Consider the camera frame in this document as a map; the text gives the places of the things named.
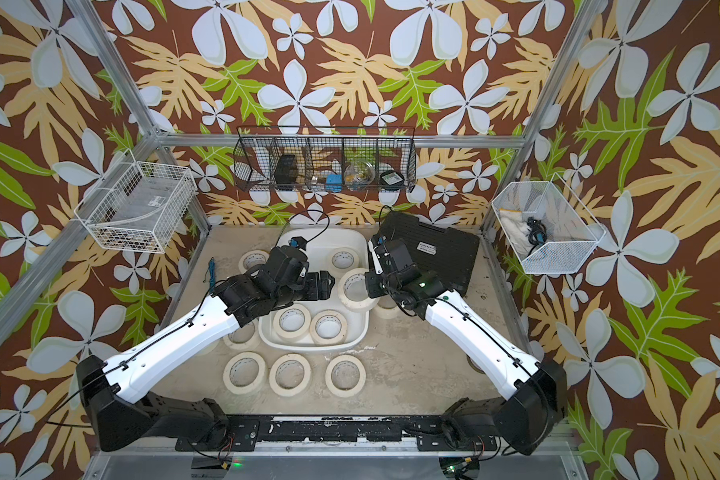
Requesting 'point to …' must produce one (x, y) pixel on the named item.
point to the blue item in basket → (334, 183)
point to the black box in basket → (286, 170)
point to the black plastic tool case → (451, 253)
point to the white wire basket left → (137, 205)
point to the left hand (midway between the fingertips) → (326, 277)
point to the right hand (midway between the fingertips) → (369, 273)
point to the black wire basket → (326, 159)
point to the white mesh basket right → (547, 227)
